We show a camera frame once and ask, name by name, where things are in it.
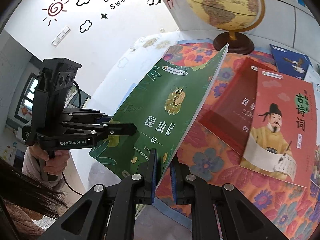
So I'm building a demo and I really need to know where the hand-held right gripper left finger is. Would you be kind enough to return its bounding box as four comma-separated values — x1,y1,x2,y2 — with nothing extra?
44,148,158,240

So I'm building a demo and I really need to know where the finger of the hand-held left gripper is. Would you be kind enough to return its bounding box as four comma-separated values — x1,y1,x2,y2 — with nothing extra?
61,120,137,142
62,108,114,124

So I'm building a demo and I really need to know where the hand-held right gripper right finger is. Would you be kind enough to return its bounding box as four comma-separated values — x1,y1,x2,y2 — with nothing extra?
169,152,285,240

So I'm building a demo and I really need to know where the green leaf-patterned book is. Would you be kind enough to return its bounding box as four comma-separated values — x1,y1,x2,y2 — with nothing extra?
89,42,229,218

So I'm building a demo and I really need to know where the dark red storybook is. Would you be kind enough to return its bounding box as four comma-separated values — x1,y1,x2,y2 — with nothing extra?
199,57,259,157

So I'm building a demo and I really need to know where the person's left forearm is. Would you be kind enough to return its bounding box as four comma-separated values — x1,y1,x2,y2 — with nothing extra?
22,146,54,189

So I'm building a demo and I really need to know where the person's left hand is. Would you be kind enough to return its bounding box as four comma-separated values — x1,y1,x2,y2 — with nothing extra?
29,147,70,180

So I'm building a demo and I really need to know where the window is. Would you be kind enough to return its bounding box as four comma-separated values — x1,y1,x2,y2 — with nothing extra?
15,72,40,120

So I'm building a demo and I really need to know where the orange floral cloth mat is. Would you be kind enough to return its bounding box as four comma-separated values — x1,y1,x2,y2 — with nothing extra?
150,39,320,240

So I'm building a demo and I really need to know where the person's dark hair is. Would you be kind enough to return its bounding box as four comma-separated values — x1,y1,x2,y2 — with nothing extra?
0,155,72,240

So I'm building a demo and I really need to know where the salmon red poet book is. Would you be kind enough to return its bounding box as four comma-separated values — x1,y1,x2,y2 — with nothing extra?
239,67,320,188

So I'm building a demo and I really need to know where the yellow globe on wooden base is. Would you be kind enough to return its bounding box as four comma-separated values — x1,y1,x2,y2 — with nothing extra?
185,0,265,55

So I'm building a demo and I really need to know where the dark blue book white figure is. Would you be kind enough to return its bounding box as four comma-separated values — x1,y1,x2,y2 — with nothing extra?
269,44,313,81

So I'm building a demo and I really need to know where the white bookshelf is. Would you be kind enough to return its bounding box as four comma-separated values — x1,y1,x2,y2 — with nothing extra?
147,0,320,55

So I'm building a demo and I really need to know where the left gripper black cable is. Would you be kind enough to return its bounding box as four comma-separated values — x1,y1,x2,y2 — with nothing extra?
61,80,87,197

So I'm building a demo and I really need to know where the red sun wall sticker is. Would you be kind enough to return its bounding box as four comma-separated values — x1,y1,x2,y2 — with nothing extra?
42,0,69,27

